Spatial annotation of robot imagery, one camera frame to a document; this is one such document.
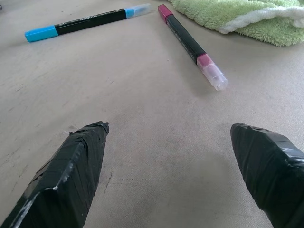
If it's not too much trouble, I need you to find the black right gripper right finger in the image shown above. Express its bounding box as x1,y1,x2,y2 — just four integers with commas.
230,123,304,228

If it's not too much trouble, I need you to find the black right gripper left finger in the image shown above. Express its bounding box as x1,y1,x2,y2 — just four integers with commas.
0,121,110,228

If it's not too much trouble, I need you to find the magenta capped black marker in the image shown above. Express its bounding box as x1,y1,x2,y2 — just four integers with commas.
157,4,228,92

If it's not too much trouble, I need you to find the blue capped black marker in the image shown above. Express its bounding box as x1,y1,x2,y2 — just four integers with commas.
24,3,152,44

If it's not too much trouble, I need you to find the green and white fluffy towel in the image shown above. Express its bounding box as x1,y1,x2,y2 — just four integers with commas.
166,0,304,48

